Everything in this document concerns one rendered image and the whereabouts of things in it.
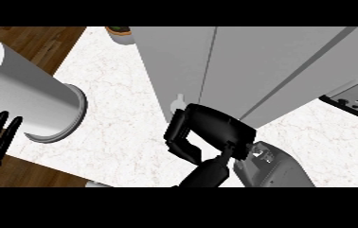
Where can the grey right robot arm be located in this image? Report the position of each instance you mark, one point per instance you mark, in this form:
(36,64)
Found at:
(275,168)

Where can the large white cylinder container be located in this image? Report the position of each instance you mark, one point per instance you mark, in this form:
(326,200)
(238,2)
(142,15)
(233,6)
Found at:
(32,96)

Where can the white water bottle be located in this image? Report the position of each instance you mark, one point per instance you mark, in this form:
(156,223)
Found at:
(177,104)

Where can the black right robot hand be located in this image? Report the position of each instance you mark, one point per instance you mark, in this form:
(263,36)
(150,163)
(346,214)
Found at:
(215,127)

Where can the grey cabinet side panel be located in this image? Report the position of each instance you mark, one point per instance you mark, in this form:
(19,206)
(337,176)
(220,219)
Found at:
(321,67)

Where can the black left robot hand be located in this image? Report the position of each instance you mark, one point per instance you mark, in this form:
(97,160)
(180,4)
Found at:
(10,129)

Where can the grey potted plant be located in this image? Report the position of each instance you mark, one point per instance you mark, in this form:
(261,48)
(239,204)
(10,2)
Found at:
(119,34)

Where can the grey cabinet door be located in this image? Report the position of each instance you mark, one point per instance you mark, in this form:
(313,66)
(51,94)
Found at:
(174,61)
(251,67)

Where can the dark grey appliance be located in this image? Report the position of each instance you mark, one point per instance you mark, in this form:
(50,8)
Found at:
(343,99)

